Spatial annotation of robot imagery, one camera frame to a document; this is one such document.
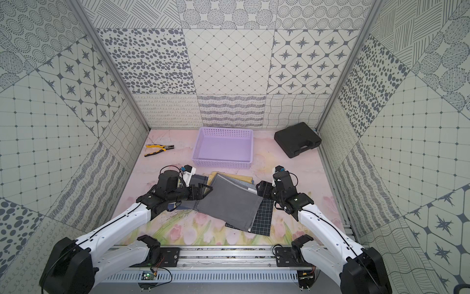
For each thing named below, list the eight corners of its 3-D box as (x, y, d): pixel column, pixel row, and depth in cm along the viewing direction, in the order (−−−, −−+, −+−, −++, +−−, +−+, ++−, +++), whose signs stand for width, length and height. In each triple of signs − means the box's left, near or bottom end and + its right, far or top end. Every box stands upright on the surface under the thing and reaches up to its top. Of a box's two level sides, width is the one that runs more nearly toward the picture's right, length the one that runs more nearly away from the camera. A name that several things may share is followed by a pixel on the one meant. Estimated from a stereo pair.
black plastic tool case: (288, 159, 107) (290, 154, 103) (272, 138, 118) (273, 132, 114) (320, 145, 114) (323, 140, 110) (301, 127, 125) (303, 121, 121)
